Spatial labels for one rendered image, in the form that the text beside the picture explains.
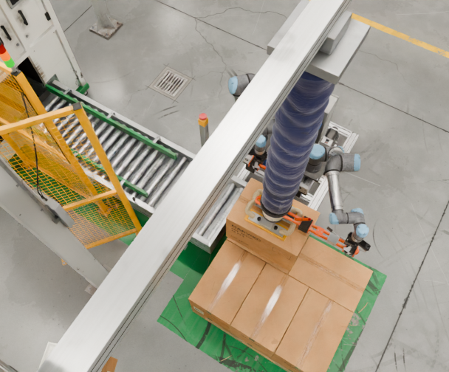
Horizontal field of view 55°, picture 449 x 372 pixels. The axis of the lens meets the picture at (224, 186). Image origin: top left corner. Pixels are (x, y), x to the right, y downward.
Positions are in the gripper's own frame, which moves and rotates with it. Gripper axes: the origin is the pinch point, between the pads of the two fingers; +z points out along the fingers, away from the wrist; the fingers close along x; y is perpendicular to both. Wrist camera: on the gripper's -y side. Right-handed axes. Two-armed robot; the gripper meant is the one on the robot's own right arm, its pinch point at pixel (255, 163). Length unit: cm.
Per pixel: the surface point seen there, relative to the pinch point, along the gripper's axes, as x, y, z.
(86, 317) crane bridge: -155, 28, -184
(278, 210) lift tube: -35, 36, -19
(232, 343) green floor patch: -110, 42, 121
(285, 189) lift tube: -35, 37, -54
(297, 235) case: -32, 53, 14
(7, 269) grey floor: -162, -180, 119
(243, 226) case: -45.8, 15.0, 13.3
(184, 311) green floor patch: -107, -9, 121
